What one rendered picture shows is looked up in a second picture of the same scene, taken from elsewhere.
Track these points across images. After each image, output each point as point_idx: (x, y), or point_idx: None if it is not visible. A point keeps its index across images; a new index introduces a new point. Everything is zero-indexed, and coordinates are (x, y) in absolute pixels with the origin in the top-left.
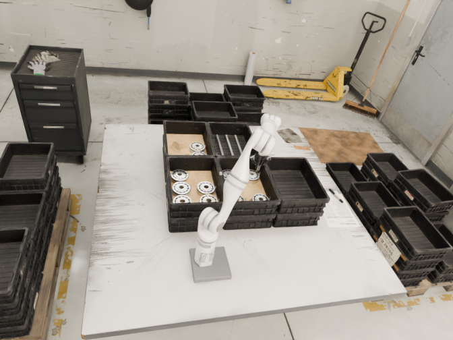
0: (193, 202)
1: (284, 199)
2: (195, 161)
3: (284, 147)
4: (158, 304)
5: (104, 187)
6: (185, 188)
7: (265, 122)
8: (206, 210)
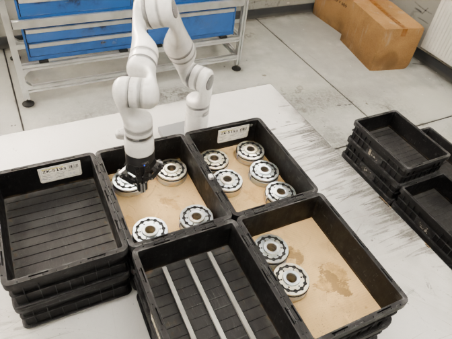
0: (231, 124)
1: (80, 205)
2: None
3: None
4: (223, 105)
5: (380, 206)
6: (257, 169)
7: (151, 46)
8: (207, 68)
